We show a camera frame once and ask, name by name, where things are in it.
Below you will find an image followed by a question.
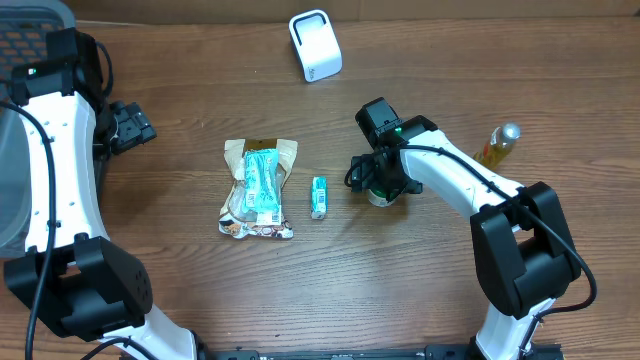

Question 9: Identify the green lid white jar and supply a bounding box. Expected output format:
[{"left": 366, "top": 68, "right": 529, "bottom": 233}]
[{"left": 367, "top": 188, "right": 398, "bottom": 207}]

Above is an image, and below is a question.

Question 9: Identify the small teal white packet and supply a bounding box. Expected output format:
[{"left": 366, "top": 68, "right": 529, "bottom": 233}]
[{"left": 311, "top": 177, "right": 328, "bottom": 220}]

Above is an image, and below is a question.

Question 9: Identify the brown snack packet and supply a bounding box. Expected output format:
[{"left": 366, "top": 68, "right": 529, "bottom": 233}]
[{"left": 218, "top": 139, "right": 298, "bottom": 240}]

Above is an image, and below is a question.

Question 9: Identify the yellow drink bottle silver cap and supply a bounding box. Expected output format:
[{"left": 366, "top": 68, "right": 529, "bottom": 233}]
[{"left": 473, "top": 123, "right": 521, "bottom": 170}]

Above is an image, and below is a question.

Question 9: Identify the light green wipes packet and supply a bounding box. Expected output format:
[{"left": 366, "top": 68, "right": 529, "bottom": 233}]
[{"left": 243, "top": 148, "right": 281, "bottom": 213}]

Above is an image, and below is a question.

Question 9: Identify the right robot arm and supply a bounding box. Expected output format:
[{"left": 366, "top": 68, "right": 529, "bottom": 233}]
[{"left": 345, "top": 98, "right": 583, "bottom": 359}]

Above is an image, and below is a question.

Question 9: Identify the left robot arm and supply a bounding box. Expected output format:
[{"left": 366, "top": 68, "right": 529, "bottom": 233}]
[{"left": 4, "top": 28, "right": 207, "bottom": 359}]

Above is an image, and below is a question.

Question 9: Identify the white barcode scanner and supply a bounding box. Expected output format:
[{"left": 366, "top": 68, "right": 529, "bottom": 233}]
[{"left": 288, "top": 9, "right": 343, "bottom": 83}]

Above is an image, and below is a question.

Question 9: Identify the grey plastic mesh basket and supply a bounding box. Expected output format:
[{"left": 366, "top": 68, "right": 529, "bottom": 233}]
[{"left": 0, "top": 0, "right": 106, "bottom": 260}]

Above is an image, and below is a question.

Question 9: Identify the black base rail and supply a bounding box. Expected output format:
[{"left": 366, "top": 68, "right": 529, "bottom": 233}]
[{"left": 206, "top": 344, "right": 480, "bottom": 360}]

